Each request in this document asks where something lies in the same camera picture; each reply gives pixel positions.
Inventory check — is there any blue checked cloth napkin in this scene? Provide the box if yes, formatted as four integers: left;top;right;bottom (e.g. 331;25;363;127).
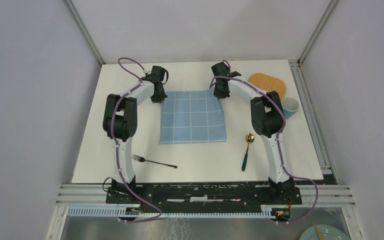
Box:
159;88;227;145

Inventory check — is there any woven bamboo placemat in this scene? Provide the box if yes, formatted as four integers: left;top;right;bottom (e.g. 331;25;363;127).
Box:
248;73;287;100

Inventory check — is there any white blue mug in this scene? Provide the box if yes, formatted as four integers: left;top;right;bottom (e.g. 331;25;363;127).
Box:
281;97;300;120

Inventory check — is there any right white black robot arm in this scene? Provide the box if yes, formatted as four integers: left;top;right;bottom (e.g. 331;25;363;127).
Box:
209;61;295;204

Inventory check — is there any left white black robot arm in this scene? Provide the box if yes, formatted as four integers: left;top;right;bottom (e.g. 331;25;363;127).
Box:
102;65;169;204

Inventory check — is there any black metal fork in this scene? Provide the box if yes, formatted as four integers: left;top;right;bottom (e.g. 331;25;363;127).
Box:
132;154;178;169

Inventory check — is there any wooden chopstick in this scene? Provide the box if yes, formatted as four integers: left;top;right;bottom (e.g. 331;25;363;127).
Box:
313;223;325;240

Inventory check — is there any green plate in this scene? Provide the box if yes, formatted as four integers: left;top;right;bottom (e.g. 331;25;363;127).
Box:
299;224;351;240

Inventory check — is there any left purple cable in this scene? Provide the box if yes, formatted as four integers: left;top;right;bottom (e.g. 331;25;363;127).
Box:
109;57;163;223

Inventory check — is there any gold spoon teal handle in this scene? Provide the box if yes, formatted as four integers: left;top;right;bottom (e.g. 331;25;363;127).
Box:
241;133;255;172

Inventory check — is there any light blue cable duct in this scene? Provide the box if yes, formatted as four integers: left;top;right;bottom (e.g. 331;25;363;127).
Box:
67;206;275;220

